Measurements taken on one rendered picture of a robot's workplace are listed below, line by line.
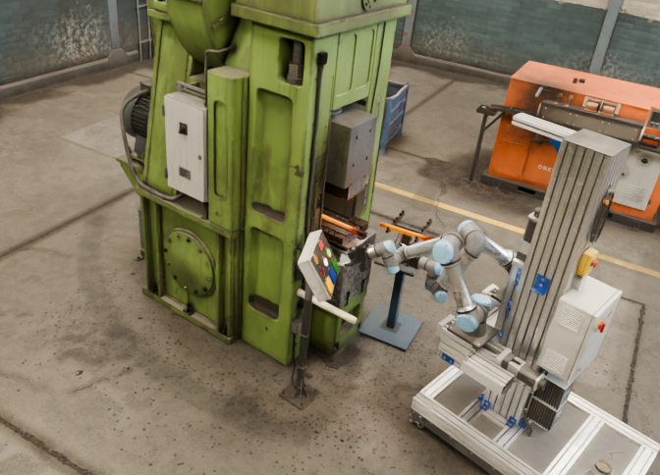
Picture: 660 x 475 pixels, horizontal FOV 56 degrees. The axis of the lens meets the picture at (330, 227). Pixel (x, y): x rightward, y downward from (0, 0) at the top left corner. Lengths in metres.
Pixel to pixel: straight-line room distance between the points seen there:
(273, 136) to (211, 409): 1.78
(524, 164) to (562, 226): 4.03
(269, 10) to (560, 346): 2.37
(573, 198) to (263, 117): 1.79
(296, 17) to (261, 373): 2.38
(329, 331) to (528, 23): 7.77
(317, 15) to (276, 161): 0.96
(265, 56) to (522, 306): 2.00
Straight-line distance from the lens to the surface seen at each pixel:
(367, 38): 3.83
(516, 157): 7.34
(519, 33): 11.22
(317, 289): 3.49
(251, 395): 4.27
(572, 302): 3.47
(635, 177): 7.21
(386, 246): 3.55
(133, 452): 4.03
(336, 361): 4.55
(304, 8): 3.31
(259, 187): 3.95
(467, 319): 3.47
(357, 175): 3.87
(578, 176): 3.24
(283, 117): 3.66
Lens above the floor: 3.09
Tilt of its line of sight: 31 degrees down
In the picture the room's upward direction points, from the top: 6 degrees clockwise
